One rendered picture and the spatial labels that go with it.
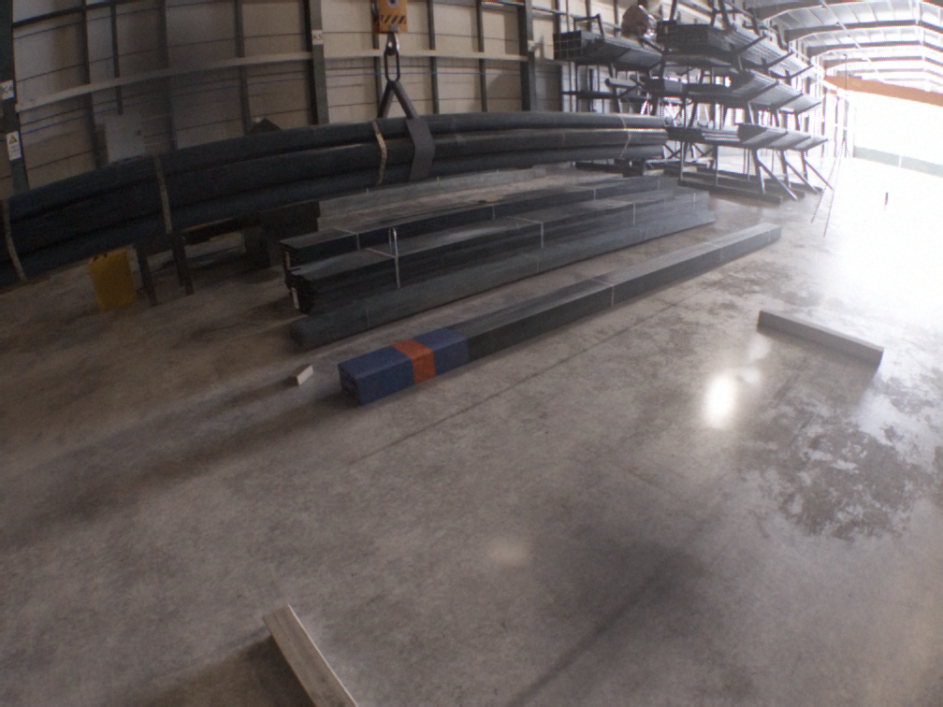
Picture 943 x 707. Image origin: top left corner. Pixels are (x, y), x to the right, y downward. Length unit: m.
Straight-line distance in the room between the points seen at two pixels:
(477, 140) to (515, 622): 2.88
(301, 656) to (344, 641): 0.18
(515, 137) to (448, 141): 0.59
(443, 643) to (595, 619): 0.48
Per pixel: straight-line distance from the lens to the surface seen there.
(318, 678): 1.52
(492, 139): 3.60
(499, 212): 5.32
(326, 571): 1.88
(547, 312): 3.37
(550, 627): 1.65
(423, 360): 2.82
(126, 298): 6.04
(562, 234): 5.11
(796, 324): 3.90
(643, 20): 11.61
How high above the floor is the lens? 1.39
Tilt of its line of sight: 26 degrees down
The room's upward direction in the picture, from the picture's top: 3 degrees counter-clockwise
